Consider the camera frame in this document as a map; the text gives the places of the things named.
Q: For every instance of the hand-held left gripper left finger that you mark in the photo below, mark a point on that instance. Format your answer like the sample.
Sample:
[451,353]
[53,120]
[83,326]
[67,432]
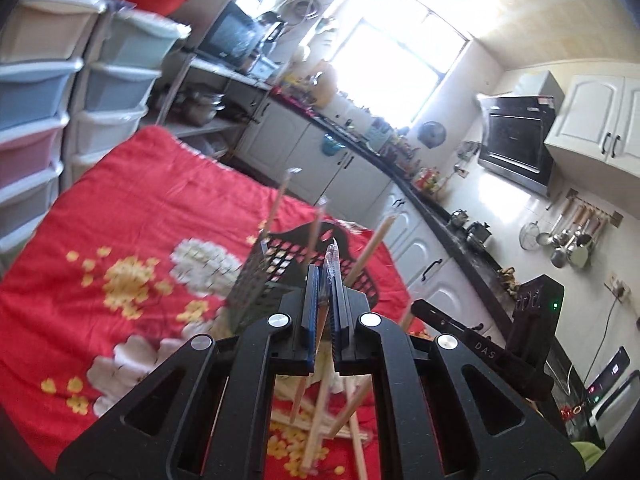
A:
[312,310]

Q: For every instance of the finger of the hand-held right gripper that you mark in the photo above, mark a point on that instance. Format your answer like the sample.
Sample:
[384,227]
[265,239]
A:
[445,319]

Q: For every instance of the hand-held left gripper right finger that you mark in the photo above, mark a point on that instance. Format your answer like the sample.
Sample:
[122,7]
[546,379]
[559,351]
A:
[340,320]

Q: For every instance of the single chopstick pair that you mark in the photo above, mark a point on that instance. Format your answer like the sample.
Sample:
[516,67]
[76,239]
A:
[330,260]

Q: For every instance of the green plastic utensil basket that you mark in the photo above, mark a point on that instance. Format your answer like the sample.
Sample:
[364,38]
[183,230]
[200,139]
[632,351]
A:
[280,260]

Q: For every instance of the set of chopsticks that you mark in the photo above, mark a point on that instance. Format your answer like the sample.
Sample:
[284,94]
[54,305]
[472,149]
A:
[372,247]

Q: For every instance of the row of hanging metal utensils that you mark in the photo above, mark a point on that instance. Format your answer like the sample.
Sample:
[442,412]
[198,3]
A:
[575,240]

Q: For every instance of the ginger root pile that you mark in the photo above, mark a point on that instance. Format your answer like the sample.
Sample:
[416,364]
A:
[507,279]

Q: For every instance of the white appliance with display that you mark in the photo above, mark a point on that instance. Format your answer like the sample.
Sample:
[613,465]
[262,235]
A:
[607,375]

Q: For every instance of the small metal kettle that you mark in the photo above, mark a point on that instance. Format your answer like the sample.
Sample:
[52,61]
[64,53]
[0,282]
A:
[459,220]

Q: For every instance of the white base cabinets black counter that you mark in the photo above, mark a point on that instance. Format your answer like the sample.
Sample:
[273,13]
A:
[370,180]

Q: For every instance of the teal hanging colander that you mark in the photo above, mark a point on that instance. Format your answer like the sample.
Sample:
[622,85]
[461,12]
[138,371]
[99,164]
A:
[332,145]

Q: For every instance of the black range hood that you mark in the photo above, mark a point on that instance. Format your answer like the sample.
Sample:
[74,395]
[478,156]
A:
[515,145]

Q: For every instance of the red floral blanket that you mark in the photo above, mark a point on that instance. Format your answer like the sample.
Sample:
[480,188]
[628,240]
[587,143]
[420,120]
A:
[150,200]

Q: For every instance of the steel cooking pot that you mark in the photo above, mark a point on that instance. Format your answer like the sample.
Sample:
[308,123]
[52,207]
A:
[200,110]

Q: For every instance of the small blue box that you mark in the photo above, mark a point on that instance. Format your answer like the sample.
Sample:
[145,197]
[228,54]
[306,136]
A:
[262,66]

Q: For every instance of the kitchen window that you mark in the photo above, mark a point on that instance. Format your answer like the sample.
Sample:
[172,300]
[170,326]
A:
[390,60]

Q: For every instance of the metal shelf rack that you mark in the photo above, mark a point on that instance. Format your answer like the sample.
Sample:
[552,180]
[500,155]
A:
[210,67]

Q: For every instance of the black electric kettle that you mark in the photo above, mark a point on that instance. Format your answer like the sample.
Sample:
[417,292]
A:
[272,27]

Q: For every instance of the black microwave oven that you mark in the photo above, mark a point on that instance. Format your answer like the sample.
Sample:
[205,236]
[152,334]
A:
[227,32]

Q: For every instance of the drawer tower with green drawer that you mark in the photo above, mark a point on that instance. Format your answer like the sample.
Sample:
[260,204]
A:
[120,90]

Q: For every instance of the drawer tower with cream drawer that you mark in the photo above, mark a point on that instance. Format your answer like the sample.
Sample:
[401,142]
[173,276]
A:
[30,100]

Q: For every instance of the white wall socket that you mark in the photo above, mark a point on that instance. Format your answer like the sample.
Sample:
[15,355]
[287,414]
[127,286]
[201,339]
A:
[618,287]

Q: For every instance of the round black wall fan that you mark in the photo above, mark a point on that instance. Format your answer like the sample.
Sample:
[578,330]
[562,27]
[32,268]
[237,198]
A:
[432,134]

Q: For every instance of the white wall cabinet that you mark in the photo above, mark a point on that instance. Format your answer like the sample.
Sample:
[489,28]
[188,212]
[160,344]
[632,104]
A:
[600,125]

